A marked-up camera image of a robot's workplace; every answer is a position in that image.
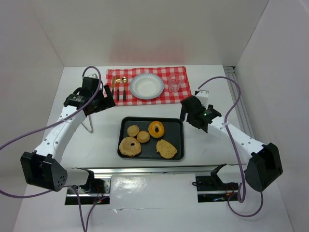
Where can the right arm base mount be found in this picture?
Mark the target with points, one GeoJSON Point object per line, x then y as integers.
{"type": "Point", "coordinates": [211, 189]}

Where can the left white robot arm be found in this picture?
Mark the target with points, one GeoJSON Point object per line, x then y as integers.
{"type": "Point", "coordinates": [42, 167]}

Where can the small round bun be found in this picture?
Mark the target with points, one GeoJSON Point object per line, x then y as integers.
{"type": "Point", "coordinates": [143, 136]}
{"type": "Point", "coordinates": [133, 130]}

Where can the aluminium rail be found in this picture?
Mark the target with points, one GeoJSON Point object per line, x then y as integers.
{"type": "Point", "coordinates": [155, 170]}

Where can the gold knife black handle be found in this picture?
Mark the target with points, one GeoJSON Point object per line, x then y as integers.
{"type": "Point", "coordinates": [113, 84]}

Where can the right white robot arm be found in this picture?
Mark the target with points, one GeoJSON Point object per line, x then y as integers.
{"type": "Point", "coordinates": [262, 162]}

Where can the clear plastic cup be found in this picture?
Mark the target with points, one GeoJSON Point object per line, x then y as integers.
{"type": "Point", "coordinates": [174, 82]}

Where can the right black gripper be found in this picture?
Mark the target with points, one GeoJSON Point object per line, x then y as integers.
{"type": "Point", "coordinates": [187, 109]}

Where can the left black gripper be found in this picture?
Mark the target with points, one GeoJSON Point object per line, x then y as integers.
{"type": "Point", "coordinates": [104, 100]}

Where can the large pale bagel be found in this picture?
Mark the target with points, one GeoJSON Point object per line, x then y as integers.
{"type": "Point", "coordinates": [130, 146]}

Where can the red checkered cloth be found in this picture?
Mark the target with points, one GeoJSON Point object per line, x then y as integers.
{"type": "Point", "coordinates": [166, 97]}

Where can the white paper plate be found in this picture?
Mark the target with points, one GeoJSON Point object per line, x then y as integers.
{"type": "Point", "coordinates": [146, 86]}

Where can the gold fork black handle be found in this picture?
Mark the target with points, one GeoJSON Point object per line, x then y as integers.
{"type": "Point", "coordinates": [118, 80]}

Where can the oval speckled bread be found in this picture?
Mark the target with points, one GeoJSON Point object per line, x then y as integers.
{"type": "Point", "coordinates": [166, 149]}

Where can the gold spoon black handle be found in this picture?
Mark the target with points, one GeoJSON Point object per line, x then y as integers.
{"type": "Point", "coordinates": [124, 81]}

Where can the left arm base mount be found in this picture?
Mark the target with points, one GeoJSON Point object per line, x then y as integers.
{"type": "Point", "coordinates": [99, 193]}

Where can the orange glazed donut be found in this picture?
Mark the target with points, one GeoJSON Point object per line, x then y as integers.
{"type": "Point", "coordinates": [156, 129]}

